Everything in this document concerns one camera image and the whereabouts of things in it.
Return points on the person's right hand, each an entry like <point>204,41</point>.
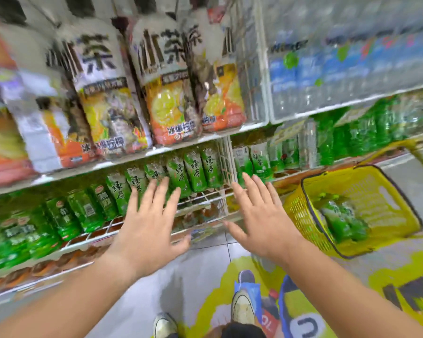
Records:
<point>268,228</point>

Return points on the person's left hand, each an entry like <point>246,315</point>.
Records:
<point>148,239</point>

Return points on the yellow shopping basket trolley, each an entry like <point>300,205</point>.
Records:
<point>373,193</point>

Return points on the person's left forearm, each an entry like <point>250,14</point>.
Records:
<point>56,302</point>

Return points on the person's right forearm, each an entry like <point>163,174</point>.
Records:
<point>349,299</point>

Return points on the person's right shoe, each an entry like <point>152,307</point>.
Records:
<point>242,308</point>

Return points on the person's shoe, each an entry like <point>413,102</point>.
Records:
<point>242,308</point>
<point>164,326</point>

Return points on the person's left shoe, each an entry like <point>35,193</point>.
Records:
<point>164,326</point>

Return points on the person's right trouser leg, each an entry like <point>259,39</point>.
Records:
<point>243,331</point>

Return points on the row of dark tea bottles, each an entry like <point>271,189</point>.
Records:
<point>102,102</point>

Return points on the row of white-capped amber bottles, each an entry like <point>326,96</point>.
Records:
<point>201,216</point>

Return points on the row of large green-capped bottles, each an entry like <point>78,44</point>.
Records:
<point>257,161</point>

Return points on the yellow cartoon floor sticker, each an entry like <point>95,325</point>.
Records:
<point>303,295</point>

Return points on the clear white-label bottle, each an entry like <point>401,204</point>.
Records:
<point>307,147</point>

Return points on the row of dark green bottles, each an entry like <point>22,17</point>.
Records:
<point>56,221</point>

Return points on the yellow price tag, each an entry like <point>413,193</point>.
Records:
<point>352,116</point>
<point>287,133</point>

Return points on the row of orange-brown bottles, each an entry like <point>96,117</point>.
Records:
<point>38,269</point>

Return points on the row of bright green bottles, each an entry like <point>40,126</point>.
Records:
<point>359,137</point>

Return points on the row of blue water bottles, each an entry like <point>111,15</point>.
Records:
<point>338,73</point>

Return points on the row of pale yellow bottles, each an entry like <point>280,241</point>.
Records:
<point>416,112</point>

